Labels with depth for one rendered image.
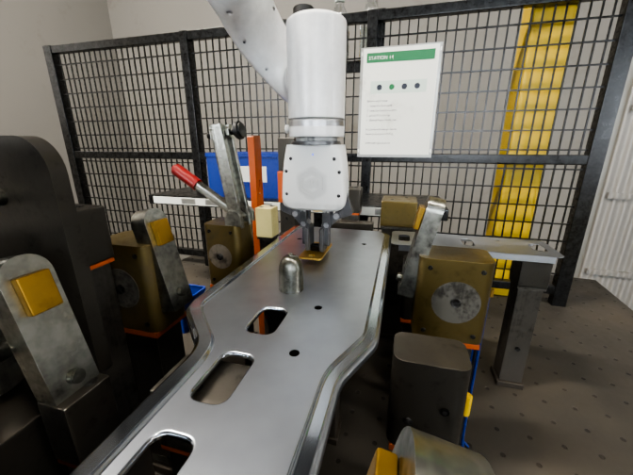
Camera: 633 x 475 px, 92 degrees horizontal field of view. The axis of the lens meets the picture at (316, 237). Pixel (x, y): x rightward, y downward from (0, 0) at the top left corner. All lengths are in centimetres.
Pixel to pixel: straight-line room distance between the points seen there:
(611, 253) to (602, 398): 163
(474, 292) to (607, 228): 198
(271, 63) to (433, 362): 48
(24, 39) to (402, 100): 260
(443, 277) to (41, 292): 40
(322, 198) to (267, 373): 27
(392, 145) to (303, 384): 85
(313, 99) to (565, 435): 70
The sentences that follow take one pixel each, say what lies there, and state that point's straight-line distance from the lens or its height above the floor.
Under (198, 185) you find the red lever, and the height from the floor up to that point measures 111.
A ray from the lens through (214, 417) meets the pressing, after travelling 26.
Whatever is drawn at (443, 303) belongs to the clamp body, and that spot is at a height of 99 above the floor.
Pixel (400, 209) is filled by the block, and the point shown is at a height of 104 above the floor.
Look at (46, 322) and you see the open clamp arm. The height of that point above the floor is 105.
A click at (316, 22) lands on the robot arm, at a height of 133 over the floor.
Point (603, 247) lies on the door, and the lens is 242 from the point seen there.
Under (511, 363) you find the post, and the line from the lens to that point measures 78.
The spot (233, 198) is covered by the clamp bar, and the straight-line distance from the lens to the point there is 53.
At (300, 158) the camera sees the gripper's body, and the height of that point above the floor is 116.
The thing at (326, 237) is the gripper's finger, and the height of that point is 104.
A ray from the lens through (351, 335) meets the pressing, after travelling 32.
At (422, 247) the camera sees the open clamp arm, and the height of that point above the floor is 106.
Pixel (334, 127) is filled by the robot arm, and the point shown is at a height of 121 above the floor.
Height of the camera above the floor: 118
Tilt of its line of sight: 17 degrees down
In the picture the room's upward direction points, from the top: straight up
